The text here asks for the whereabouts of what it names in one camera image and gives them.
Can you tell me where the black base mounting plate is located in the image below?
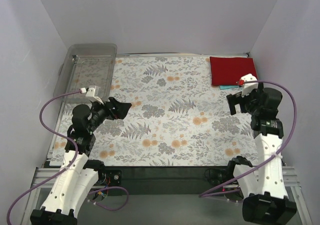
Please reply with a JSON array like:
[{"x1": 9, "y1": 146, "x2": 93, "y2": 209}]
[{"x1": 94, "y1": 166, "x2": 233, "y2": 195}]

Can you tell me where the clear plastic bin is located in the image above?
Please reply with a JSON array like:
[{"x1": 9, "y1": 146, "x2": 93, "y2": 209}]
[{"x1": 53, "y1": 43, "x2": 117, "y2": 100}]

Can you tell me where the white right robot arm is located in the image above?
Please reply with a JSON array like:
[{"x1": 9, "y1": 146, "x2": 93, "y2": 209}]
[{"x1": 226, "y1": 87, "x2": 297, "y2": 225}]

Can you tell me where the folded teal t shirt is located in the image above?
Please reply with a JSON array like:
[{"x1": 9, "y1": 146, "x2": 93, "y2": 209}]
[{"x1": 219, "y1": 85, "x2": 238, "y2": 90}]

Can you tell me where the floral tablecloth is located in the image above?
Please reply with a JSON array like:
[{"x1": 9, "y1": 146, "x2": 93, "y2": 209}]
[{"x1": 47, "y1": 56, "x2": 281, "y2": 167}]

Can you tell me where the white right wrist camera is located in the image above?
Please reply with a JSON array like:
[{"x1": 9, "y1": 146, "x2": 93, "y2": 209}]
[{"x1": 238, "y1": 73, "x2": 259, "y2": 97}]

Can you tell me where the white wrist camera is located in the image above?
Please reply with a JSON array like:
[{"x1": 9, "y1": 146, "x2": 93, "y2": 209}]
[
  {"x1": 80, "y1": 85, "x2": 104, "y2": 105},
  {"x1": 238, "y1": 73, "x2": 259, "y2": 97}
]

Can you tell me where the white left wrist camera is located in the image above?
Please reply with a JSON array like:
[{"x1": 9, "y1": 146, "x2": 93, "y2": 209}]
[{"x1": 80, "y1": 85, "x2": 104, "y2": 105}]

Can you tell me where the red t shirt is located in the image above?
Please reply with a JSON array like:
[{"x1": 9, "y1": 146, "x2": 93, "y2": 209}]
[{"x1": 209, "y1": 56, "x2": 258, "y2": 86}]

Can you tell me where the aluminium frame rail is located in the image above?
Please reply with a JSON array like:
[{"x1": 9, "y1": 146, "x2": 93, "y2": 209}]
[{"x1": 31, "y1": 166, "x2": 301, "y2": 187}]

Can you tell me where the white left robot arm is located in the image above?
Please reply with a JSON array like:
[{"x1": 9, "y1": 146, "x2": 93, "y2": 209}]
[{"x1": 30, "y1": 97, "x2": 132, "y2": 225}]

